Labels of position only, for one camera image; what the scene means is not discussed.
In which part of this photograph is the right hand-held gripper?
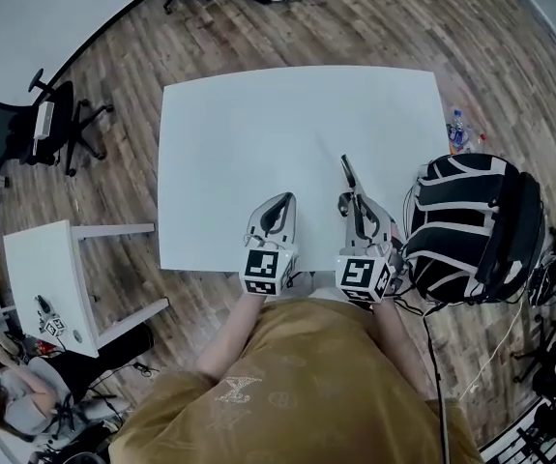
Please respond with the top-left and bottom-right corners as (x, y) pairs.
(334, 191), (407, 305)

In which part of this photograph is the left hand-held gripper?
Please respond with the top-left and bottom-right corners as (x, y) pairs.
(242, 191), (301, 298)

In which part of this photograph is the grey metal piece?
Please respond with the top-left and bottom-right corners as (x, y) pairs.
(338, 153), (371, 203)

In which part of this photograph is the person's left forearm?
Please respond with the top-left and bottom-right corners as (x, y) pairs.
(193, 291), (265, 381)

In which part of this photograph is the person's right forearm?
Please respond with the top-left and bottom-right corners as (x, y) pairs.
(369, 300), (434, 400)

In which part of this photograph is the black and white backpack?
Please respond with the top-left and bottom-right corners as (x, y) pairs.
(401, 154), (548, 305)

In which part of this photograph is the plastic water bottle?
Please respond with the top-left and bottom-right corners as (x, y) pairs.
(449, 108), (467, 147)

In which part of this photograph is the clear plastic wrapper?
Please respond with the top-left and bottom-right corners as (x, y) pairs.
(460, 123), (482, 153)

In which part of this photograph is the person's mustard shirt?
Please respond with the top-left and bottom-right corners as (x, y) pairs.
(108, 300), (484, 464)

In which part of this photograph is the black chair base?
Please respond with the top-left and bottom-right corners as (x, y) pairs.
(512, 321), (556, 386)

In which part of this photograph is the small white table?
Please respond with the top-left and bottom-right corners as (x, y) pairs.
(1, 218), (171, 360)

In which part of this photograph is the spare hand-held gripper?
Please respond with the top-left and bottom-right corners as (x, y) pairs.
(34, 294), (69, 338)

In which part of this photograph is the white box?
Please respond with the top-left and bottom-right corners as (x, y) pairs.
(33, 101), (56, 140)

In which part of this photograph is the black metal rack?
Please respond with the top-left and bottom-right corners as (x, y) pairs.
(478, 398), (556, 464)

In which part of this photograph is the black cable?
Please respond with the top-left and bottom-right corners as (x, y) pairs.
(393, 297), (453, 464)

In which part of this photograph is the white cable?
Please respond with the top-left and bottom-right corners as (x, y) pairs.
(456, 299), (526, 402)

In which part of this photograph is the bundle of black cables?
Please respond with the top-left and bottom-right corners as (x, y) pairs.
(528, 223), (556, 308)

